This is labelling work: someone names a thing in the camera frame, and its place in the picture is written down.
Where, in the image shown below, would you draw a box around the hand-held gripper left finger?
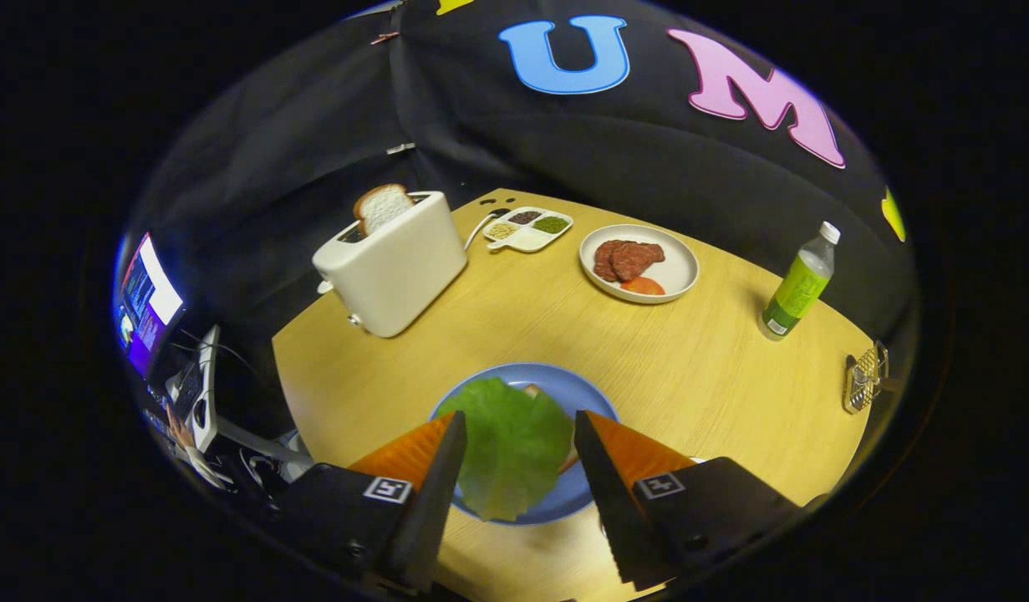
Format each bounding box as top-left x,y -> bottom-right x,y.
267,410 -> 469,596

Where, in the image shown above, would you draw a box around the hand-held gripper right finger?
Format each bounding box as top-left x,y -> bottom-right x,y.
573,410 -> 816,591

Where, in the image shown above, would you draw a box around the green lettuce leaf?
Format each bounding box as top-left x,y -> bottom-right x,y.
437,376 -> 575,523

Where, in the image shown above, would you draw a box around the brown-crusted bread slice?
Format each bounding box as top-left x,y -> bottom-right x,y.
353,184 -> 415,237

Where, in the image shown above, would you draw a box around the blue plate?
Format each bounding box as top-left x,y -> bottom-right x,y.
429,361 -> 622,526

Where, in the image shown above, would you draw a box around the white toaster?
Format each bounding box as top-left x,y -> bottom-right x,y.
312,191 -> 469,339

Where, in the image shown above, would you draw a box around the brown meat slices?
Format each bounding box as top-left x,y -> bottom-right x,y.
593,240 -> 665,283

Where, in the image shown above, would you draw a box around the white plate with meat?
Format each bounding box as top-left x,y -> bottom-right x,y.
579,224 -> 700,304

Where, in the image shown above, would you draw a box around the white desktop device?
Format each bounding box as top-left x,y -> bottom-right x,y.
167,324 -> 224,454

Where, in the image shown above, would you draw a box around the white divided condiment tray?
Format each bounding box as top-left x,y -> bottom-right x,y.
483,207 -> 574,253

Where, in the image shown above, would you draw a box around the green label plastic bottle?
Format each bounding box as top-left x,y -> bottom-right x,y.
759,221 -> 842,342

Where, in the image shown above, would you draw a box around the clear glass jar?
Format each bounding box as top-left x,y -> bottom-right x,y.
843,341 -> 889,416

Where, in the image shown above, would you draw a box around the black backdrop cloth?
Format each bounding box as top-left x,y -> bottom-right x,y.
125,0 -> 920,352

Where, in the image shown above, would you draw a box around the computer monitor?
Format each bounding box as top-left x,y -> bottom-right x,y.
115,232 -> 185,379

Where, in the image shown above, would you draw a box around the white toaster cable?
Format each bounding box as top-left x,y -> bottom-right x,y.
464,213 -> 500,252

